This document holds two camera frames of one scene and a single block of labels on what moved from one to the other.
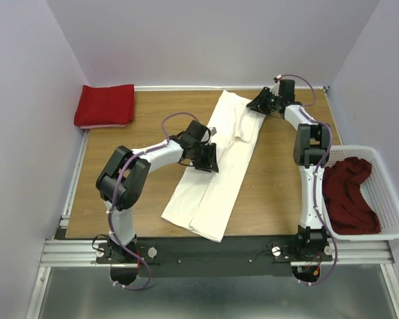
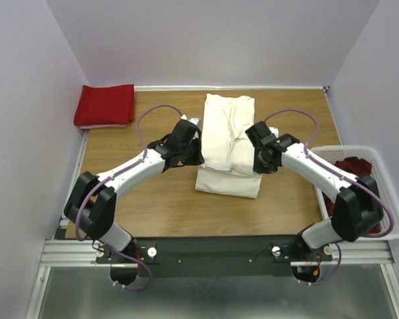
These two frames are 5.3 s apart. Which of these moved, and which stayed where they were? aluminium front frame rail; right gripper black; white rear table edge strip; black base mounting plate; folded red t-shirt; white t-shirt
Moved: white t-shirt; right gripper black
Stayed: aluminium front frame rail; folded red t-shirt; white rear table edge strip; black base mounting plate
